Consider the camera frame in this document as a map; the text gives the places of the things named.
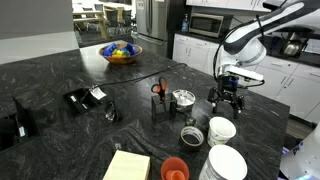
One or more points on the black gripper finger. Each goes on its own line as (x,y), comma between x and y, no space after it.
(214,98)
(238,105)

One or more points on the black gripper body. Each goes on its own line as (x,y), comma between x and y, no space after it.
(227,87)

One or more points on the white paper cup green pattern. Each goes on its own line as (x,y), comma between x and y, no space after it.
(221,130)

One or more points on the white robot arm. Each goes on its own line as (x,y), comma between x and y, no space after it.
(241,47)

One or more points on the orange plastic cup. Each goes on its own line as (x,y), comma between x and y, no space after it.
(172,165)

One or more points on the round silver metal tin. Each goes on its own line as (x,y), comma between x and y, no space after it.
(185,100)

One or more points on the white kitchen cabinets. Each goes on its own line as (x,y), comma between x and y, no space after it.
(292,83)

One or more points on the silver microwave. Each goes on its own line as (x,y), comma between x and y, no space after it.
(212,25)

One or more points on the large white lidded container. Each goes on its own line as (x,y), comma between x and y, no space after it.
(223,163)

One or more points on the silver kettle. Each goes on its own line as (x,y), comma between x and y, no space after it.
(293,45)

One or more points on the blue soap bottle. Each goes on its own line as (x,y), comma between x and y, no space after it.
(185,23)

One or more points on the stainless steel refrigerator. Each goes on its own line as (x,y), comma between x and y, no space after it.
(157,22)

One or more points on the black binder clip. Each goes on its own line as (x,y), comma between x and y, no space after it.
(111,112)

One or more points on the wooden bowl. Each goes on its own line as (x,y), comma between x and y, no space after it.
(122,60)

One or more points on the blue and yellow toy blocks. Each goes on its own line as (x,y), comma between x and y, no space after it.
(114,50)

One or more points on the light wooden block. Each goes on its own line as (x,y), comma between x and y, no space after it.
(128,166)

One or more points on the white paper tag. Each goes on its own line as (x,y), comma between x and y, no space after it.
(97,93)

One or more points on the wooden table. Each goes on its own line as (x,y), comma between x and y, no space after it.
(92,16)

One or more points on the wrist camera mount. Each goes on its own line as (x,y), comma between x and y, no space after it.
(231,69)

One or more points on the black wire pencil holder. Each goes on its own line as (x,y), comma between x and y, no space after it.
(163,110)

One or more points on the orange handled scissors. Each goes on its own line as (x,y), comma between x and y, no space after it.
(160,88)

